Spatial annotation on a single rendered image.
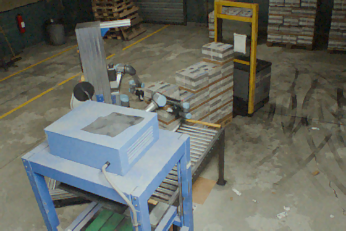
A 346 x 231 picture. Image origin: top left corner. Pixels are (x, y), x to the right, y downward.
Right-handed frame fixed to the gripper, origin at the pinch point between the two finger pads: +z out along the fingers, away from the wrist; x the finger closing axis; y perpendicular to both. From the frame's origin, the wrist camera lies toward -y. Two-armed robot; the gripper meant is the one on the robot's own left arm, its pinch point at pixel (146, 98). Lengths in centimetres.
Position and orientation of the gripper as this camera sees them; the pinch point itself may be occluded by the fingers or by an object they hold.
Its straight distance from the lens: 450.4
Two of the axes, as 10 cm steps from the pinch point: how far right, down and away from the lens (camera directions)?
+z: 6.8, 3.2, -6.6
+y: -0.6, -8.7, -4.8
